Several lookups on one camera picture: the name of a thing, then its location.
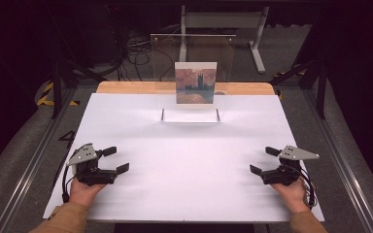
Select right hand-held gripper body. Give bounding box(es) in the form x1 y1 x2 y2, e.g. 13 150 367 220
259 145 321 186

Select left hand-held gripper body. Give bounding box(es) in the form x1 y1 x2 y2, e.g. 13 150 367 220
65 143 119 187

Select picture card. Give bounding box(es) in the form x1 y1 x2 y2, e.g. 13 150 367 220
174 61 219 105

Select clear acrylic photo frame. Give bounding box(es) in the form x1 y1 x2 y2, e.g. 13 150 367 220
150 33 238 124

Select person's left hand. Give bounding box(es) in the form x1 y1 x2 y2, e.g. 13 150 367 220
69 176 107 209

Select person's right hand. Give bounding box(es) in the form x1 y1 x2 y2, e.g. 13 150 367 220
270 176 313 215

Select white board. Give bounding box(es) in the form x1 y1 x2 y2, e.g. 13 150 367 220
42 92 324 224

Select wooden table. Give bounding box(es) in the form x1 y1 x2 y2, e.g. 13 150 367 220
95 81 276 96

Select black metal stand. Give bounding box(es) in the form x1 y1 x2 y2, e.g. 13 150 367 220
269 57 328 120
49 48 109 119

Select yellow black floor tape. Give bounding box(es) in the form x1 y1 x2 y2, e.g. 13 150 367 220
36 81 81 108

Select white metal stand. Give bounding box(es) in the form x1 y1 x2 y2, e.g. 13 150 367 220
177 4 270 75

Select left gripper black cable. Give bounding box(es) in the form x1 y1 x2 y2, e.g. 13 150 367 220
61 164 78 205

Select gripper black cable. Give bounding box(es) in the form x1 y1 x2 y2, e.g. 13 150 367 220
299 167 319 209
61 164 78 205

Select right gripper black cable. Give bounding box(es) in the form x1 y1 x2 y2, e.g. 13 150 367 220
299 167 319 209

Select aluminium rail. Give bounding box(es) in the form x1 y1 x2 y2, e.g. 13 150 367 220
302 88 373 233
0 86 79 233

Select bundle of floor cables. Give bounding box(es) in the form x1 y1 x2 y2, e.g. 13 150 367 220
115 27 176 83

